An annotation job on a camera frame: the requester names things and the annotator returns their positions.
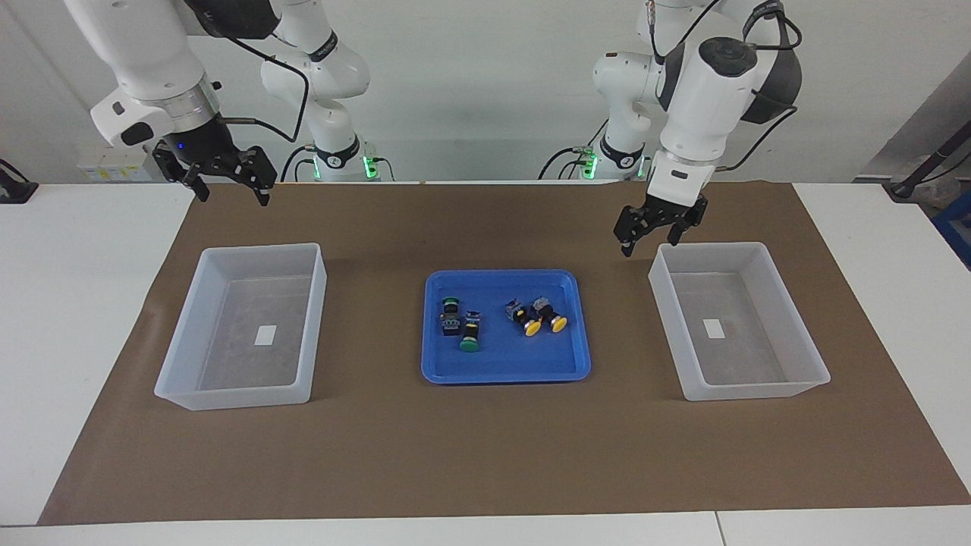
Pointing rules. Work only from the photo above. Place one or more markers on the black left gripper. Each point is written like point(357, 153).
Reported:
point(664, 211)

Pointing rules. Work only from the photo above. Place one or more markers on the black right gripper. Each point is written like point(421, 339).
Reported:
point(212, 155)

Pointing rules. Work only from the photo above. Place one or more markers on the yellow push button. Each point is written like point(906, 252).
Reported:
point(523, 318)
point(550, 315)

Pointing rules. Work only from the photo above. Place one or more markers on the green push button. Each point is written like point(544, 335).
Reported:
point(470, 337)
point(450, 322)

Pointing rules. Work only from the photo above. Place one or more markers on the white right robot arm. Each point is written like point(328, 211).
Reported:
point(144, 53)

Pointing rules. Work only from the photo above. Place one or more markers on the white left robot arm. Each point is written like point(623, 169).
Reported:
point(705, 98)

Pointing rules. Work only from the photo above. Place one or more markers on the white socket boxes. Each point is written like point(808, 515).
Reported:
point(114, 167)

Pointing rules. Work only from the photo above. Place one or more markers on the white paper label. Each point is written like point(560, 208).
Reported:
point(713, 328)
point(265, 335)

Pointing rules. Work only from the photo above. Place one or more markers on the translucent white plastic box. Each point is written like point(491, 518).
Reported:
point(190, 394)
point(758, 390)

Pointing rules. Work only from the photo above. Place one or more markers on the blue plastic tray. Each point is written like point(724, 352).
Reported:
point(504, 364)

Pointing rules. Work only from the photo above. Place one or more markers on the black clamp object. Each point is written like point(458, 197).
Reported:
point(15, 191)

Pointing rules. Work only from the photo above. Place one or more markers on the brown paper mat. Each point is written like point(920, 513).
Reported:
point(485, 455)

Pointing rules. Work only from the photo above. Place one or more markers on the black pole stand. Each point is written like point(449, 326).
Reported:
point(929, 163)

